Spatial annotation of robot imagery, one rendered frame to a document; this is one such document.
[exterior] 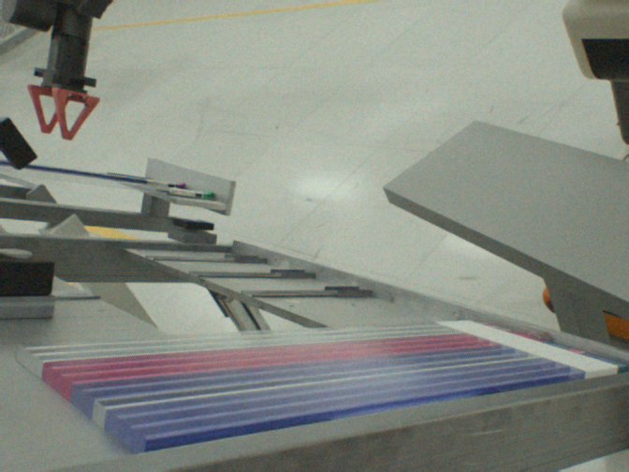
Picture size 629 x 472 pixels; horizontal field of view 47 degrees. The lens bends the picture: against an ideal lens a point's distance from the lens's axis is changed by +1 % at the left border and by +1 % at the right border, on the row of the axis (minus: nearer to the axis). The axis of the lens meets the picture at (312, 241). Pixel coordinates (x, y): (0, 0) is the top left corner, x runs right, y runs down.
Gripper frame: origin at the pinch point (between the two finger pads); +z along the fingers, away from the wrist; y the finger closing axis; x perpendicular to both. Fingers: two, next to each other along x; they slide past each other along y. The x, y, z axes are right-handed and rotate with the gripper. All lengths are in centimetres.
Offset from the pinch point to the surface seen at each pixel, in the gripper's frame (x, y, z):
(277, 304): 7, 56, 12
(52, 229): 4.8, -8.5, 17.3
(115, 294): 17.9, -7.7, 28.4
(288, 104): 168, -174, -25
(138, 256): 4.5, 25.7, 13.9
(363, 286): 25, 49, 11
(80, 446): -26, 85, 11
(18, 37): 200, -736, -62
